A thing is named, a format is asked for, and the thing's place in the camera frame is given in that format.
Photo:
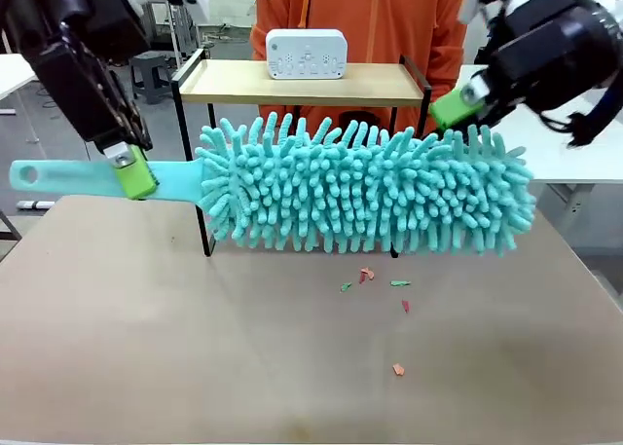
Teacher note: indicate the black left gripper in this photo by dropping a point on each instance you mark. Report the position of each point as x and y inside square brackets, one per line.
[73, 2]

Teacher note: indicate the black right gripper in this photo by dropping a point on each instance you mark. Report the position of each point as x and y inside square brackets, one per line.
[550, 50]

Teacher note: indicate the teal chenille duster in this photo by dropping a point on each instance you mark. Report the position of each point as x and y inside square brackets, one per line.
[340, 187]

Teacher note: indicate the white sound machine box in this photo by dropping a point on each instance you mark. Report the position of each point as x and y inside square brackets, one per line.
[306, 41]

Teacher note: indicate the person left forearm orange sleeve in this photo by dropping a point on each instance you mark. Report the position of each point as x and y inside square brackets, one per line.
[445, 80]

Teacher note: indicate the grey plastic stool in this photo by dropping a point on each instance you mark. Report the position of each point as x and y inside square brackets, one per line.
[151, 63]

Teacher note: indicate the large white table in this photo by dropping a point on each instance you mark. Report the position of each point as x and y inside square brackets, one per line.
[535, 148]

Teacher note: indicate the white side table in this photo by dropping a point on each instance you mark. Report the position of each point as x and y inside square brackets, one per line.
[14, 75]

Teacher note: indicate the white metal-leg desk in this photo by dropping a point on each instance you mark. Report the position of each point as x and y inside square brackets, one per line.
[180, 31]

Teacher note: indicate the white floor power strip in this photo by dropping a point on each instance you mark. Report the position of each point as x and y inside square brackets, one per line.
[34, 204]

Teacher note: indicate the person orange hoodie torso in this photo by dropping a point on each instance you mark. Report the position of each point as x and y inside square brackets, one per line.
[389, 16]

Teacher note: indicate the green paper scrap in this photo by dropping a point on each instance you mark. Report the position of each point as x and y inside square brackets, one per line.
[399, 283]
[346, 286]

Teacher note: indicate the pink paper scrap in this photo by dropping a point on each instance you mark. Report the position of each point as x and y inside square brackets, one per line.
[365, 274]

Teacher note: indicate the red paper scrap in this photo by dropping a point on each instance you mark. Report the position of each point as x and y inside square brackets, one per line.
[405, 306]

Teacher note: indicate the orange paper scrap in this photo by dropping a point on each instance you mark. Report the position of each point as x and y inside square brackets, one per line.
[399, 369]

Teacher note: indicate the two-tier wooden black-frame shelf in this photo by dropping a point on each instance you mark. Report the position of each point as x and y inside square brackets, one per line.
[233, 82]

